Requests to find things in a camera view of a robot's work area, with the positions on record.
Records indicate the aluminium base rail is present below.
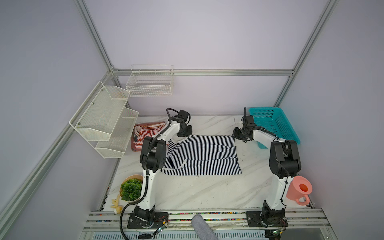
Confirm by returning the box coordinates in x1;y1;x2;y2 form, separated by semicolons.
80;208;337;240

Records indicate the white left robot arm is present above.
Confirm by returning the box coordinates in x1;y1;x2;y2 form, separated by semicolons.
127;121;193;229

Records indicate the grey foam microphone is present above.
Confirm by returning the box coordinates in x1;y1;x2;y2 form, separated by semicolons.
191;215;218;240

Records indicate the teal plastic basket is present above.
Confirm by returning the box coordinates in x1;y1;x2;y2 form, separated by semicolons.
249;107;301;145

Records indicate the white mesh wall shelf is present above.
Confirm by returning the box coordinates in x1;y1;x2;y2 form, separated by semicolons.
96;108;139;159
69;82;130;142

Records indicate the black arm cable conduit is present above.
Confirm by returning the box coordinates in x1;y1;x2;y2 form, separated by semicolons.
119;107;190;240
242;106;292;211

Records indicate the yellow toy on floor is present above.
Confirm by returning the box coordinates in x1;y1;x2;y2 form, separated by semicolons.
111;195;123;215

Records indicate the white mesh wall shelf lower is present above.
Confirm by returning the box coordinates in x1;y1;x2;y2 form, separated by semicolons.
96;108;139;159

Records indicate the green potted plant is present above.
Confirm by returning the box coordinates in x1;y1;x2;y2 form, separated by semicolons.
120;175;144;202

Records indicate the navy white striped tank top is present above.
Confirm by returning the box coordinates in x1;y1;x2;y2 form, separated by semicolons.
162;135;242;176

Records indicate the white mesh wall shelf upper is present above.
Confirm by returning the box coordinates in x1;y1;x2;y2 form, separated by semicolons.
69;82;130;142

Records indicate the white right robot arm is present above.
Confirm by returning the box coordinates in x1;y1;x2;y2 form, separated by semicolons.
233;127;301;227

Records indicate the pink watering can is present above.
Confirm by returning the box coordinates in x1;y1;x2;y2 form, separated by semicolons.
286;176;313;206

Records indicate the folded red graphic tank top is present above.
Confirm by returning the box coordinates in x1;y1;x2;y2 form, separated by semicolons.
131;121;167;152

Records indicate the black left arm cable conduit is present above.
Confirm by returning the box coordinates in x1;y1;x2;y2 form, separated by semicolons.
119;107;190;240

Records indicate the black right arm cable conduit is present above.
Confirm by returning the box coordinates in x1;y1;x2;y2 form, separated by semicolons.
242;106;292;211

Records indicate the white wire wall basket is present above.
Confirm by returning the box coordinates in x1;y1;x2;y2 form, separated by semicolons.
126;65;174;97

